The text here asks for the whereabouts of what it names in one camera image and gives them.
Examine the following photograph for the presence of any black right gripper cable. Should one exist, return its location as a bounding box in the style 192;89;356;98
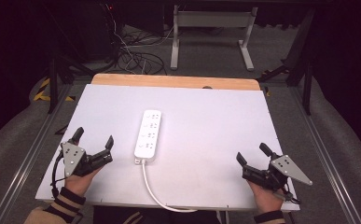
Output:
273;182;301;205

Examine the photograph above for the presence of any white power strip cord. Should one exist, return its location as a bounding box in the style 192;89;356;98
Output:
141;160;199;214

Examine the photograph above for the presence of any tangle of floor cables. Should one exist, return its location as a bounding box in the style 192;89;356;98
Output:
104;3;182;76

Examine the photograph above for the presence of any person's left hand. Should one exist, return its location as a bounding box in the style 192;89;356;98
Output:
63;165;105;198

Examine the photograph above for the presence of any white metal desk frame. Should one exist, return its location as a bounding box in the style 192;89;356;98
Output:
170;4;259;72

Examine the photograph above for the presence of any white power strip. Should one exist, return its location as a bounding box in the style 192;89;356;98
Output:
133;108;163;165

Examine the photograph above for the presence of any person's right hand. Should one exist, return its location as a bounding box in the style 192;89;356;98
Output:
247;179;285;215

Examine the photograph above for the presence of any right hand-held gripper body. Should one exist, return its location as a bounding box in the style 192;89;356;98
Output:
242;154;313;192

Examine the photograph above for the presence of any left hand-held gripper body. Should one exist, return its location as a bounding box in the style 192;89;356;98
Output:
61;140;114;178

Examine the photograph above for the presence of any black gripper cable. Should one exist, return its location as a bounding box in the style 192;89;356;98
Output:
49;151;65;199
273;182;301;205

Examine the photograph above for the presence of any aluminium floor rail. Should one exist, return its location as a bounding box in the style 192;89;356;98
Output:
288;85;361;224
0;83;74;224

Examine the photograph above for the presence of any black metal stand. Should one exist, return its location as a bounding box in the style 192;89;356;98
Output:
257;7;315;117

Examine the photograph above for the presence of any black equipment box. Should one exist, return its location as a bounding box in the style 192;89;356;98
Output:
81;0;124;62

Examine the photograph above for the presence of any person's dark clothing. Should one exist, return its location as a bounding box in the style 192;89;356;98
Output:
91;204;220;224

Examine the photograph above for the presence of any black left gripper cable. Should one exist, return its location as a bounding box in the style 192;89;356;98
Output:
49;151;65;199

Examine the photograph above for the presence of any black tripod stand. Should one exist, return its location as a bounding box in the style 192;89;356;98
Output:
47;55;96;115

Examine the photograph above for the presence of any yellow black hazard tape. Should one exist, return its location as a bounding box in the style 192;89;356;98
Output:
33;77;76;103

